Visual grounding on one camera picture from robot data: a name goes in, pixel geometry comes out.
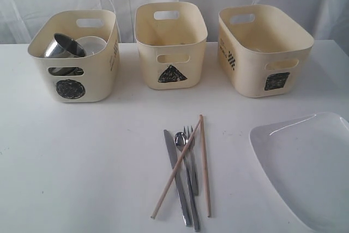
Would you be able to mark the steel spoon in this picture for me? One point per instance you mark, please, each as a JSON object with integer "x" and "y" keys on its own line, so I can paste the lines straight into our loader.
{"x": 180, "y": 141}

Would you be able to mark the steel fork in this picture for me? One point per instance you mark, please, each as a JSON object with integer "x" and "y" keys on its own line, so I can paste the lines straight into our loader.
{"x": 194, "y": 181}

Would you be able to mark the white ceramic bowl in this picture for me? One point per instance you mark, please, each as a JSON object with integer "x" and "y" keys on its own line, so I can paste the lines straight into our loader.
{"x": 92, "y": 44}

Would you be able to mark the slanted wooden chopstick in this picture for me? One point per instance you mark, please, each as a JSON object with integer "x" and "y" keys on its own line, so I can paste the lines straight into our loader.
{"x": 174, "y": 172}

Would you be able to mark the steel mug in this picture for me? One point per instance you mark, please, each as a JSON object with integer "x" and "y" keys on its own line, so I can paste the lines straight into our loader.
{"x": 63, "y": 46}

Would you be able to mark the cream bin with triangle mark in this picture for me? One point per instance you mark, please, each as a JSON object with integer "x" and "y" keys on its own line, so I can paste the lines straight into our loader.
{"x": 171, "y": 40}

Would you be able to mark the cream bin with circle mark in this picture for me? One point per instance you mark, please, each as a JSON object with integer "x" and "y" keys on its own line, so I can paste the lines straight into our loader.
{"x": 84, "y": 79}

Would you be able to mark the cream bin with square mark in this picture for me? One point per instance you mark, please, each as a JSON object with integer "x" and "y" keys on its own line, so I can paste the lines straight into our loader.
{"x": 261, "y": 49}

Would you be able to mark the white square plate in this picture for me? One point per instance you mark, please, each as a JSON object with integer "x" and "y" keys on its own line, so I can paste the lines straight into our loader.
{"x": 306, "y": 161}

